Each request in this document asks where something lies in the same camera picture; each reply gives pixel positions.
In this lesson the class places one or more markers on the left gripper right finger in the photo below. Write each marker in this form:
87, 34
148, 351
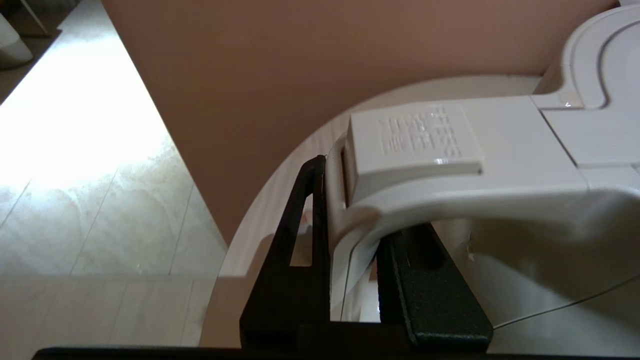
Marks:
430, 300

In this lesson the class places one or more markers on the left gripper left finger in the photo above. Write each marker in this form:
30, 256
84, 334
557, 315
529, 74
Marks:
290, 300

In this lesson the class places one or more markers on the white electric kettle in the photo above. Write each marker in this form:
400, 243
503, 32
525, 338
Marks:
500, 170

